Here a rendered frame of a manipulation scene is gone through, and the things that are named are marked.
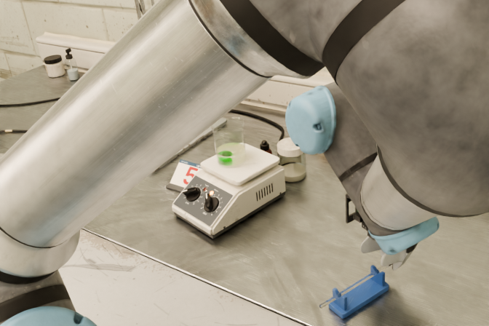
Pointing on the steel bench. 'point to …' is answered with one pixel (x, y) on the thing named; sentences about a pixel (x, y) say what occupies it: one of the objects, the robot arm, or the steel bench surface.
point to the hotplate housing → (269, 188)
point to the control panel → (194, 208)
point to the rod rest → (359, 295)
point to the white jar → (54, 65)
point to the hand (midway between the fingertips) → (394, 258)
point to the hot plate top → (260, 158)
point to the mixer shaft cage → (142, 4)
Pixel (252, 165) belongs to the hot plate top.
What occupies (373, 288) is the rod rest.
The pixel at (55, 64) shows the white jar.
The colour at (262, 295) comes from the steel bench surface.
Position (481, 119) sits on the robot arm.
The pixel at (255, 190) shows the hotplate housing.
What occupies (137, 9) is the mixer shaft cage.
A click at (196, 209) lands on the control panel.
